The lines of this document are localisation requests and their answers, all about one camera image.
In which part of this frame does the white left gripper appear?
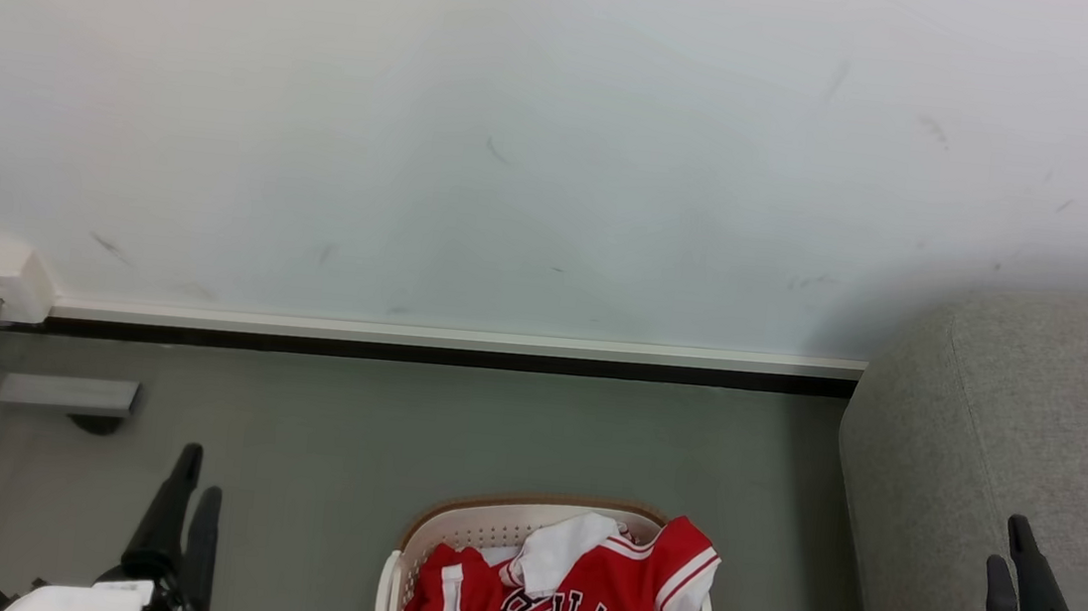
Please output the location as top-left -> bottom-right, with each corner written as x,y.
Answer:
0,425 -> 236,611

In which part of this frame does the grey upholstered seat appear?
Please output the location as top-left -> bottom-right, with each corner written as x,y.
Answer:
821,270 -> 1088,611

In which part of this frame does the white cloth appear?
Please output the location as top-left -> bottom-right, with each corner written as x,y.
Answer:
505,506 -> 630,608

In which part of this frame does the black round floor foot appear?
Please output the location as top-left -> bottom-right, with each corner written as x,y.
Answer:
67,412 -> 124,437

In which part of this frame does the white perforated laundry basket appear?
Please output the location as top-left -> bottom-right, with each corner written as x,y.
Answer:
375,478 -> 727,611

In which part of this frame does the red basketball jersey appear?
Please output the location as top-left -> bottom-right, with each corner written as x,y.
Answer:
399,491 -> 729,611

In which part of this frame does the grey metal floor bracket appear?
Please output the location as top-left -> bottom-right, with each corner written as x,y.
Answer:
0,369 -> 141,421

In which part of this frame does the white wall power box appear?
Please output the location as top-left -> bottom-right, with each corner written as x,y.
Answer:
0,238 -> 63,332

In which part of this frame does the white wall baseboard strip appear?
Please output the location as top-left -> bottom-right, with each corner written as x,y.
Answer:
49,283 -> 868,396

